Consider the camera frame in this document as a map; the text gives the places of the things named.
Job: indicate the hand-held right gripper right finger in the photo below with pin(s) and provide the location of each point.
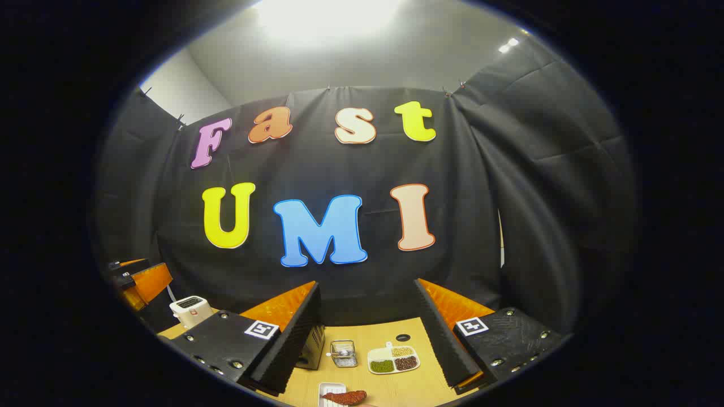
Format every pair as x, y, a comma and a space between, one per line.
441, 339

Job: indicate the red-brown meat piece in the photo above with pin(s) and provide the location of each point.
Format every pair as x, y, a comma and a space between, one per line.
345, 397

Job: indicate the ceiling light panel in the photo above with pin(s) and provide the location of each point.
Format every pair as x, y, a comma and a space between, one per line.
508, 45

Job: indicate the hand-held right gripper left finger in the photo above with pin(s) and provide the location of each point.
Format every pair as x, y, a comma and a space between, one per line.
294, 345

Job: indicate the white rectangular tray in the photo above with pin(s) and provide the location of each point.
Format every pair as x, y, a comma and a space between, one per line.
331, 386

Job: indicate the black backdrop cloth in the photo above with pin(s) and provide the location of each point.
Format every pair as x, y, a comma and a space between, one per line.
339, 169

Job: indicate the clear glass container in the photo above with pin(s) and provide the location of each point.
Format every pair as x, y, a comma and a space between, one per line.
343, 353

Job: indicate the black electric oven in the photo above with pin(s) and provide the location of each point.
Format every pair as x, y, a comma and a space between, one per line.
314, 350

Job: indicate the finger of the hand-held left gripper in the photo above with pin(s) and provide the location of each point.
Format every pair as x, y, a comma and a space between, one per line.
148, 282
129, 265

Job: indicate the white toaster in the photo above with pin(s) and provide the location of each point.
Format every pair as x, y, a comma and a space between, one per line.
189, 310

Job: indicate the white divided plate of beans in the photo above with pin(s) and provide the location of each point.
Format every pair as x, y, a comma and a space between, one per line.
393, 360

